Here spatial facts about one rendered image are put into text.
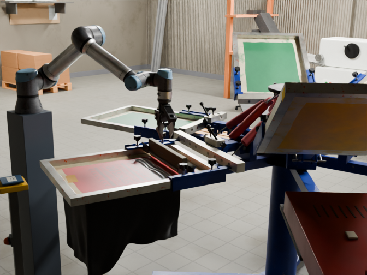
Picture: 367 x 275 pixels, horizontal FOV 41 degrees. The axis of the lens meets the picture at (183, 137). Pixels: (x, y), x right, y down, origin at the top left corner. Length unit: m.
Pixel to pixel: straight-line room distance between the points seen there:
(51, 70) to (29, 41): 8.48
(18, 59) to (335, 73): 6.09
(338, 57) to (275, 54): 2.99
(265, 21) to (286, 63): 5.74
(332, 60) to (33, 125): 4.99
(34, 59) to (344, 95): 8.45
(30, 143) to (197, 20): 9.54
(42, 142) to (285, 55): 2.11
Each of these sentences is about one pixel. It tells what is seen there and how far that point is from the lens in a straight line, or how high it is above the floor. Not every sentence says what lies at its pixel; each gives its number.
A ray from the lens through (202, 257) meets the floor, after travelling 3.70.
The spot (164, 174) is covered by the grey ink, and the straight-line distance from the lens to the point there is 2.49.
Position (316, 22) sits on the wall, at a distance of 10.25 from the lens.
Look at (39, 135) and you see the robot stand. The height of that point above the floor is 1.08.
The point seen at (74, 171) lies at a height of 0.96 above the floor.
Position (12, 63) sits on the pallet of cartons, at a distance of 10.43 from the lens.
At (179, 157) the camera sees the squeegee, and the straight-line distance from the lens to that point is 2.46.
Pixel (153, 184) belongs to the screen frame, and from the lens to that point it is 2.29.
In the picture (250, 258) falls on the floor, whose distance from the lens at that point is 3.74.
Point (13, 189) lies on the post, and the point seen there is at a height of 0.94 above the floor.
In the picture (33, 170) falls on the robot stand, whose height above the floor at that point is 0.88.
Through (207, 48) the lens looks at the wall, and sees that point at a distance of 11.90.
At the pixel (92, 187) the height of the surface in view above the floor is 0.96.
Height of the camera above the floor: 1.82
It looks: 16 degrees down
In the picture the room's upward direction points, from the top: 1 degrees clockwise
